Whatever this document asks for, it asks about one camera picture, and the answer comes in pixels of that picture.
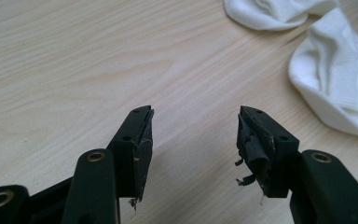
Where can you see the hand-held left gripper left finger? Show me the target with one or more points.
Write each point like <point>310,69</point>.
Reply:
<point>130,155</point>

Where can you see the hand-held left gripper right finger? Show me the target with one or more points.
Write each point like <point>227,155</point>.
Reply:
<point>276,155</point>

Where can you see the white sock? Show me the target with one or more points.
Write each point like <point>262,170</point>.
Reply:
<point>338,77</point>
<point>273,14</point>

